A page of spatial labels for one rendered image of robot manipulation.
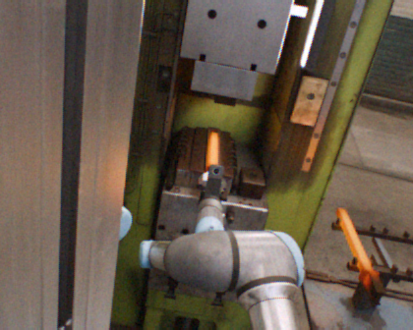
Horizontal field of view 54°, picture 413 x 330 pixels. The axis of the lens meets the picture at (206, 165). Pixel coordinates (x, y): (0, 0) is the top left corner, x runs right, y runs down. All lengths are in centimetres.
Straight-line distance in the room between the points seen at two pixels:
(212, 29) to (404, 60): 642
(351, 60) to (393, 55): 600
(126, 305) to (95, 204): 189
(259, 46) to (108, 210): 113
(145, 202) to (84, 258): 150
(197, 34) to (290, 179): 68
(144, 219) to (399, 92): 640
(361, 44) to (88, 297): 138
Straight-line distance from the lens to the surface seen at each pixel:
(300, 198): 166
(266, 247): 77
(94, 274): 19
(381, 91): 759
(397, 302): 168
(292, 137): 153
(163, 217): 145
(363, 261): 129
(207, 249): 74
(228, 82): 130
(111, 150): 16
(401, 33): 747
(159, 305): 173
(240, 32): 127
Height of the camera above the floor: 163
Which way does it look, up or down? 26 degrees down
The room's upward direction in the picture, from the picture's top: 12 degrees clockwise
